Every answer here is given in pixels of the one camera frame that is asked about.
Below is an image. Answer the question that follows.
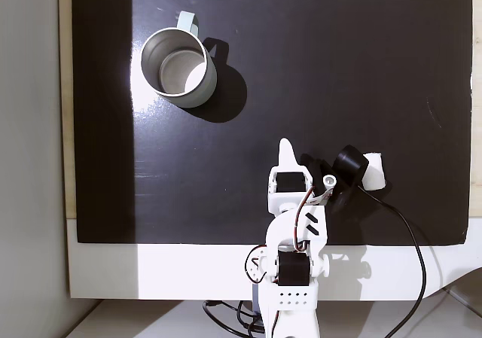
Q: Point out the white gauze roll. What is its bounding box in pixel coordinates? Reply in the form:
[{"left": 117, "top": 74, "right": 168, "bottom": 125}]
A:
[{"left": 359, "top": 151, "right": 389, "bottom": 193}]

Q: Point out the black table mat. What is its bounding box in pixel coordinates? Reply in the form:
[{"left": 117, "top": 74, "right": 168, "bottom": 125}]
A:
[{"left": 70, "top": 0, "right": 474, "bottom": 248}]

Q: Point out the grey table clamp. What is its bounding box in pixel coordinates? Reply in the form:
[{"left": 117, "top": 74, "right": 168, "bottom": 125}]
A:
[{"left": 251, "top": 283, "right": 262, "bottom": 315}]

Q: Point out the black oval camera box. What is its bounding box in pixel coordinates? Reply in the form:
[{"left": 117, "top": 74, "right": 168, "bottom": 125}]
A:
[{"left": 330, "top": 144, "right": 372, "bottom": 192}]

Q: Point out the pale metal cup with handle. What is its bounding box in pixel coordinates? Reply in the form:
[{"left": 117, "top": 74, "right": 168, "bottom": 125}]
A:
[{"left": 139, "top": 10, "right": 218, "bottom": 109}]

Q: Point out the black cable bundle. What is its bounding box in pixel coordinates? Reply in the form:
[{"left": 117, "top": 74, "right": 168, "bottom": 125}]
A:
[{"left": 202, "top": 299, "right": 267, "bottom": 333}]

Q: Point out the black camera cable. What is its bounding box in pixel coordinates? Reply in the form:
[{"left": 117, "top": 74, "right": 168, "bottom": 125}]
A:
[{"left": 355, "top": 185, "right": 428, "bottom": 338}]

